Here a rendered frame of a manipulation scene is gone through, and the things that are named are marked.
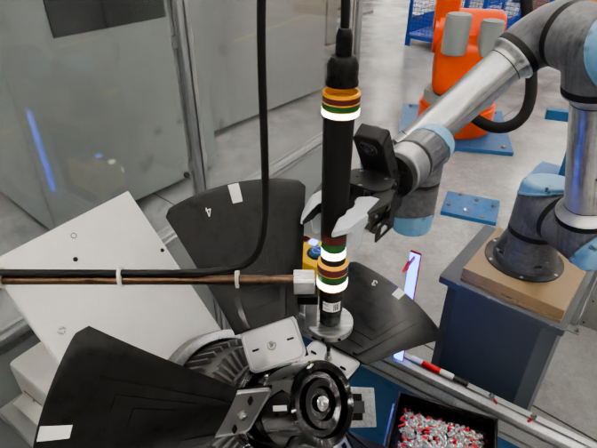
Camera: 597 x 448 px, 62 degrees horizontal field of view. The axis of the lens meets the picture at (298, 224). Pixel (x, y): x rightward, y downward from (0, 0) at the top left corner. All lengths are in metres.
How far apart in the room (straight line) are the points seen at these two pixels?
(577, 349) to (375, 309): 1.93
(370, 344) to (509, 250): 0.56
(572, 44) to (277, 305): 0.63
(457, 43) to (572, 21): 3.35
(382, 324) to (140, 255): 0.45
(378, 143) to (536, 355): 0.86
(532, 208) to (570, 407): 1.42
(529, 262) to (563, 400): 1.29
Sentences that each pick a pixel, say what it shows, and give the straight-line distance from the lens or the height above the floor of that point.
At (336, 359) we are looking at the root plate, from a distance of 0.84.
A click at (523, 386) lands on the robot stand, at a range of 1.47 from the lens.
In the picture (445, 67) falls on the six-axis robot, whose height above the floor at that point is 0.63.
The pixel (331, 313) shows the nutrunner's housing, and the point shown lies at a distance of 0.73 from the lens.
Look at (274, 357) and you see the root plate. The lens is 0.77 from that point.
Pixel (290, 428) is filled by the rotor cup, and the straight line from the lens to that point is 0.72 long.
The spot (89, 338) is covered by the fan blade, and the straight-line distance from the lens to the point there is 0.59.
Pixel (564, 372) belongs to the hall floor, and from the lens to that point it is 2.65.
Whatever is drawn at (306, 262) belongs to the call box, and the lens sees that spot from 1.21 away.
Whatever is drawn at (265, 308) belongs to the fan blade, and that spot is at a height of 1.29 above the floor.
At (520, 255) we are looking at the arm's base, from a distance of 1.31.
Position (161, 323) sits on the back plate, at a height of 1.19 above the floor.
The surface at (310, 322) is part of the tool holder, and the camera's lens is 0.75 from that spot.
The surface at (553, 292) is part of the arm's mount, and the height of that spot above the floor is 1.04.
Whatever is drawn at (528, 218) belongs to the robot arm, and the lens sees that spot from 1.26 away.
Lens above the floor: 1.82
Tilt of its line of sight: 34 degrees down
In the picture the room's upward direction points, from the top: straight up
